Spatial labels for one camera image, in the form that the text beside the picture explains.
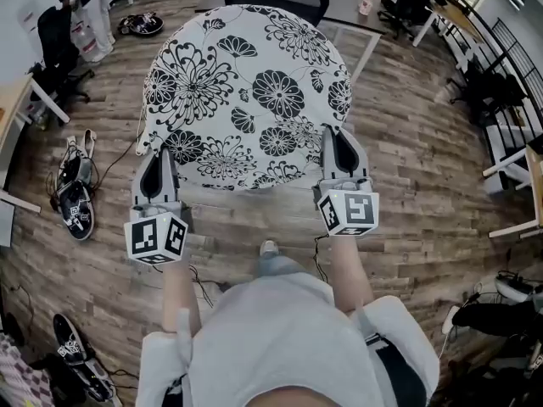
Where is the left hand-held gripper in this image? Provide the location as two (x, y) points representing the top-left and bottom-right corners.
(123, 147), (193, 267)

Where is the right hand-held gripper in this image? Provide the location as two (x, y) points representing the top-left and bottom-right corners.
(311, 122), (380, 238)

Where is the round floral black-white cushion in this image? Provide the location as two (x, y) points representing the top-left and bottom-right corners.
(135, 3), (355, 192)

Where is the person's left forearm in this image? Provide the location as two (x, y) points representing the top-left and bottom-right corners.
(160, 259), (203, 339)

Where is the person's right forearm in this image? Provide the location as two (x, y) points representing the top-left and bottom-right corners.
(327, 234), (375, 315)

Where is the black swivel chair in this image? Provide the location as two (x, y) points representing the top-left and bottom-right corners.
(447, 59), (529, 125)
(29, 4), (96, 116)
(376, 0), (416, 41)

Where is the person's jeans leg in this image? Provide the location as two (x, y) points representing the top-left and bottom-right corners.
(253, 253), (316, 286)

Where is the black round floor device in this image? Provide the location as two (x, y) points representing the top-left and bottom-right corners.
(116, 12), (165, 38)

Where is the wooden desk with white legs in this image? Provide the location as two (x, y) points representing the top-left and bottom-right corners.
(0, 73), (71, 215)

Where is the clear water jug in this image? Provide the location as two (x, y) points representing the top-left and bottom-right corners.
(69, 9), (103, 64)

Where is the long wooden table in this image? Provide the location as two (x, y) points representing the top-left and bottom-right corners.
(411, 0), (487, 74)

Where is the spare grey gripper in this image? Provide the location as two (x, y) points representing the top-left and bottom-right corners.
(51, 313), (118, 404)

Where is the person's white shirt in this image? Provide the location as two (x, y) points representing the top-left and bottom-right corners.
(135, 270), (441, 407)

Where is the black metal railing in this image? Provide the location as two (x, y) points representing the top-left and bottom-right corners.
(432, 0), (543, 186)

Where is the white power strip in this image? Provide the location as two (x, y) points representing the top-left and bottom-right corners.
(493, 270), (535, 304)

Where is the black bag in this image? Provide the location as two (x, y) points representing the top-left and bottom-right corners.
(451, 297), (543, 339)

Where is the checked pink cloth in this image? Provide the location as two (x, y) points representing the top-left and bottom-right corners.
(0, 332), (57, 407)

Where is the black floor cable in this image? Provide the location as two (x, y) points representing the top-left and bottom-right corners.
(89, 129), (146, 192)

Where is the spare gripper pair with cables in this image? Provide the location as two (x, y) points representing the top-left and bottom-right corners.
(46, 128), (99, 243)

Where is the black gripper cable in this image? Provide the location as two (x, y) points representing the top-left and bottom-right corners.
(188, 264), (216, 309)
(312, 234), (331, 284)

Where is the wooden desk with white frame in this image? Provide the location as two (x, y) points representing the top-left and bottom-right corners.
(482, 136), (543, 240)

